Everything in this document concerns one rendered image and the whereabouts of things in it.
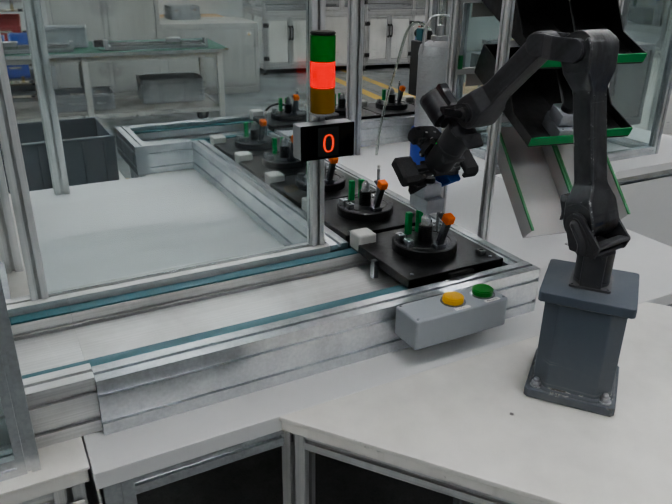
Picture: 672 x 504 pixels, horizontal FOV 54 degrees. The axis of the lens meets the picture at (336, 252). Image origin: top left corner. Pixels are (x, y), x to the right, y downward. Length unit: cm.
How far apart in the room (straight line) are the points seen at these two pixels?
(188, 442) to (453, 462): 40
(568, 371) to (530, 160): 61
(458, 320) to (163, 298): 57
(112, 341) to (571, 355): 79
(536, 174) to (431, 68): 81
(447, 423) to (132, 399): 50
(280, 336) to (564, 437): 48
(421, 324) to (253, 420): 33
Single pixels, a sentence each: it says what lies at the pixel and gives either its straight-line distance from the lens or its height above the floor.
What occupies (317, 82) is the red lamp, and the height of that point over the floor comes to 132.
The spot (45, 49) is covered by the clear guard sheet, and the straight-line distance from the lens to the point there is 123.
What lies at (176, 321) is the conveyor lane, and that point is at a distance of 128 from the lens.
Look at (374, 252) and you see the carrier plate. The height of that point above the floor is 97.
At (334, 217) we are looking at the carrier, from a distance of 160.
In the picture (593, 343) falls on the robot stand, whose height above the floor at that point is 98.
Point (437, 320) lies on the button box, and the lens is 120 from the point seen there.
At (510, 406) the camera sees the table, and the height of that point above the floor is 86.
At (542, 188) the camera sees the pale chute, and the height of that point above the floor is 107.
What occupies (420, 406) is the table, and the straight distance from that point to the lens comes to 114.
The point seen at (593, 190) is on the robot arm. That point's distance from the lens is 110.
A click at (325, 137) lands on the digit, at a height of 121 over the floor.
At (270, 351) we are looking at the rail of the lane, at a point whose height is 93.
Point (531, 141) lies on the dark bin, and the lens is 145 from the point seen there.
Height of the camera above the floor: 153
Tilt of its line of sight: 24 degrees down
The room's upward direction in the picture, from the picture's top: 1 degrees clockwise
